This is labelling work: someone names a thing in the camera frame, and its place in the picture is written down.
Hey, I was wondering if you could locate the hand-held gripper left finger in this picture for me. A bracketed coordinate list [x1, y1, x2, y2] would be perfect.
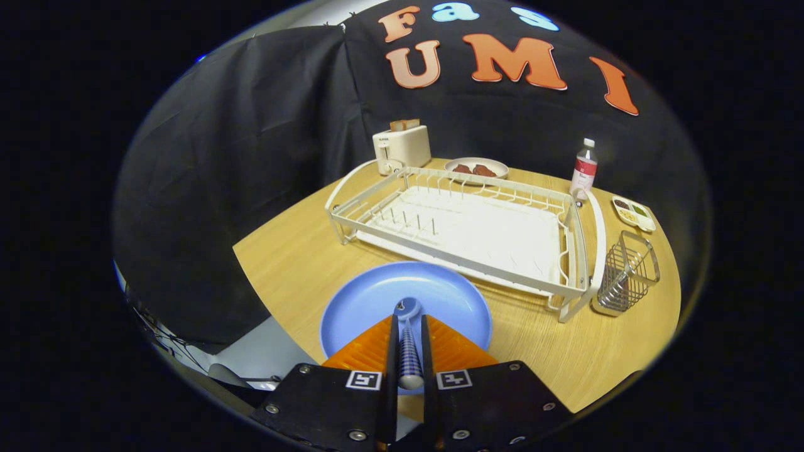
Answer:
[250, 314, 400, 452]

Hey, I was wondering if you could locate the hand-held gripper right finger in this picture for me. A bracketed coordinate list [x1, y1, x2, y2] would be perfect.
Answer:
[420, 314, 574, 452]

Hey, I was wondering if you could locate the spoon with blue checked handle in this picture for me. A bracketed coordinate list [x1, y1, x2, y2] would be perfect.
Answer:
[394, 298, 426, 391]

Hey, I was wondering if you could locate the blue plate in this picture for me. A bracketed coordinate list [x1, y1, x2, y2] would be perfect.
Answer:
[319, 261, 494, 366]

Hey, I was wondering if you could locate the white wire dish rack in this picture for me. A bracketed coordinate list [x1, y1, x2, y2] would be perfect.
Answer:
[325, 159, 608, 323]

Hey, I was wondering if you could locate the metal mesh basket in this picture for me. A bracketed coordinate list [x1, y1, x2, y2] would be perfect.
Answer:
[592, 230, 661, 317]

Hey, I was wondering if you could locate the white oval plate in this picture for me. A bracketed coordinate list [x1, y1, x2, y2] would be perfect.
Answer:
[444, 157, 509, 181]

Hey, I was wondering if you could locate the white toaster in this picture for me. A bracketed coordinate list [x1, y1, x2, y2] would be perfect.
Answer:
[372, 125, 432, 176]

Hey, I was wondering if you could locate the clear bottle with red label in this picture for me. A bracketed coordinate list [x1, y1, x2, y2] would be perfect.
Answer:
[570, 138, 598, 200]

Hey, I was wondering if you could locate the white divided tray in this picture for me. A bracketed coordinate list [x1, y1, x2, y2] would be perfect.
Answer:
[612, 195, 657, 234]

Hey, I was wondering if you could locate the black cable bundle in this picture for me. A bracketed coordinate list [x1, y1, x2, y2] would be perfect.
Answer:
[126, 295, 208, 374]

